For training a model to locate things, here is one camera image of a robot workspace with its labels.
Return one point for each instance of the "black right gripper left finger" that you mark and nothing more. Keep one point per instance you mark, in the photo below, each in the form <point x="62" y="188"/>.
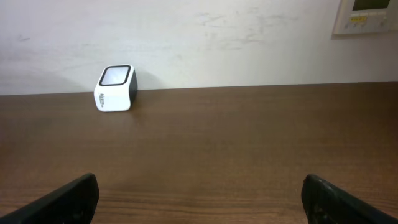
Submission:
<point x="75" y="202"/>

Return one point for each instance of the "white wall control panel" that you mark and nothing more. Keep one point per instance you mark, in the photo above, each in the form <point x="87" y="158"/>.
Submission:
<point x="365" y="16"/>

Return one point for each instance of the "white barcode scanner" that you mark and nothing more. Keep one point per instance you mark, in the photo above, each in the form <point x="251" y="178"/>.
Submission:
<point x="116" y="88"/>

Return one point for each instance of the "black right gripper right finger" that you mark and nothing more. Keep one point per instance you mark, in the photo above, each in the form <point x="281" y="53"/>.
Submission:
<point x="324" y="203"/>

